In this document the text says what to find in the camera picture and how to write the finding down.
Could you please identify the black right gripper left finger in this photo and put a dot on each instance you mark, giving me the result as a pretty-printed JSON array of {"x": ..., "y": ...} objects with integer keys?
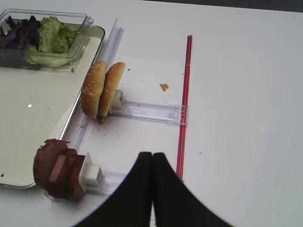
[{"x": 131, "y": 203}]

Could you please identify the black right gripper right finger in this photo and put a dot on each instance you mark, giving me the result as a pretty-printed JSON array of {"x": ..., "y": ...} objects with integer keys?
[{"x": 174, "y": 204}]

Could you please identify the white pusher block meat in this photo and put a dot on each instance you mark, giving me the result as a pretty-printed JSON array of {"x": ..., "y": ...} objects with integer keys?
[{"x": 91, "y": 176}]

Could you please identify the sliced meat patties stack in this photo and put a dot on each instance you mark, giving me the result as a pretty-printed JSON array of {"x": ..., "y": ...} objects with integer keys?
[{"x": 57, "y": 169}]

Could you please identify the bread crumb piece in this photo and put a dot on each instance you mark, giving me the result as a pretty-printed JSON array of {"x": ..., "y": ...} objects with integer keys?
[{"x": 164, "y": 87}]

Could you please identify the green lettuce leaves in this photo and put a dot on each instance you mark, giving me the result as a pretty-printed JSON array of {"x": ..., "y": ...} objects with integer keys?
[{"x": 54, "y": 37}]

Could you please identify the white pusher block bun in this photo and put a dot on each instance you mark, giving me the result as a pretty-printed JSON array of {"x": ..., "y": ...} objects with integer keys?
[{"x": 118, "y": 102}]

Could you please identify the front sesame bun top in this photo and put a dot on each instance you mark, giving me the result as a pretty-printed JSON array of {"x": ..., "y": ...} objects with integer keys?
[{"x": 92, "y": 89}]

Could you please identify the sesame bun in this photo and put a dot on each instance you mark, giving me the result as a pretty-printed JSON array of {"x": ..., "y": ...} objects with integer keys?
[
  {"x": 112, "y": 79},
  {"x": 92, "y": 89}
]

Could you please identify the rear sesame bun top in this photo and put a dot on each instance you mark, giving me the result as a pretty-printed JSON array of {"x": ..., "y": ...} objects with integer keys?
[{"x": 112, "y": 79}]

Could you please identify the metal baking tray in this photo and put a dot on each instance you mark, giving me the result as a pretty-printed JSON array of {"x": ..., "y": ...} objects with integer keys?
[{"x": 36, "y": 105}]

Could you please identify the right long clear divider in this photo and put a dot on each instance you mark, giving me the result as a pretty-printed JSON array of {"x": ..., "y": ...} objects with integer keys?
[{"x": 60, "y": 169}]

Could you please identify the clear plastic salad container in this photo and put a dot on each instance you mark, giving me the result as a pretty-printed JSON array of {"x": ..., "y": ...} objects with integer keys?
[{"x": 16, "y": 58}]

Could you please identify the purple cabbage pieces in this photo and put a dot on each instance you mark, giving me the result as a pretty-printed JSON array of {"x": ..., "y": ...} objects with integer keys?
[{"x": 20, "y": 35}]

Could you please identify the right red rail strip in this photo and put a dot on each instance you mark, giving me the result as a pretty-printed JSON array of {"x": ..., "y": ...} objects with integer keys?
[{"x": 184, "y": 111}]

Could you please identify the right upper clear rail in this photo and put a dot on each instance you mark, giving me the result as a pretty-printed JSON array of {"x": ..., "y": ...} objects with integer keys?
[{"x": 169, "y": 114}]

